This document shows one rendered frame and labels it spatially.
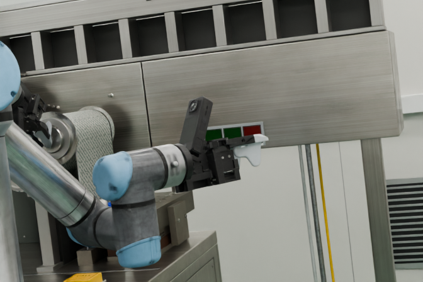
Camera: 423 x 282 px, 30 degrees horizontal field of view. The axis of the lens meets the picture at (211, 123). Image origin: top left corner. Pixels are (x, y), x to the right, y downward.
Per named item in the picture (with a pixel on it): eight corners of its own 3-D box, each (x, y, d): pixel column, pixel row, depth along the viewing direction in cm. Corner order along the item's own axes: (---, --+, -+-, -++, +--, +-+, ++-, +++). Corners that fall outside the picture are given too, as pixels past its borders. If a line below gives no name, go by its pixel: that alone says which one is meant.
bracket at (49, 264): (36, 272, 212) (21, 160, 211) (47, 266, 218) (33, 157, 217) (52, 272, 211) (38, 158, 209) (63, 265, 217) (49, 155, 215)
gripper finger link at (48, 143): (63, 131, 215) (45, 111, 208) (58, 149, 211) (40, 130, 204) (53, 133, 216) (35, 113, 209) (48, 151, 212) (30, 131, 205)
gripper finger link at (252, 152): (272, 163, 152) (231, 171, 147) (265, 133, 152) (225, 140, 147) (281, 161, 149) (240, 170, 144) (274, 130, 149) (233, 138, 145)
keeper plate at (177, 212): (171, 245, 222) (167, 206, 221) (182, 237, 231) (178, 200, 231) (180, 245, 221) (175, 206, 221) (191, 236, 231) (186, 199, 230)
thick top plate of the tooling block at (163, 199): (92, 240, 210) (89, 218, 210) (146, 212, 249) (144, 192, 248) (148, 237, 206) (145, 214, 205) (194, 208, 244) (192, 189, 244)
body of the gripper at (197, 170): (218, 183, 150) (168, 194, 142) (209, 138, 151) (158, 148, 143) (245, 178, 144) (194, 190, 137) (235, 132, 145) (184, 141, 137)
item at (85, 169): (85, 230, 216) (77, 163, 215) (119, 213, 239) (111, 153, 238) (87, 230, 216) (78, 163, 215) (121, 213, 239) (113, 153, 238)
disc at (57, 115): (21, 151, 219) (39, 102, 216) (22, 151, 219) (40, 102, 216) (65, 174, 215) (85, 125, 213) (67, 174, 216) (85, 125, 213)
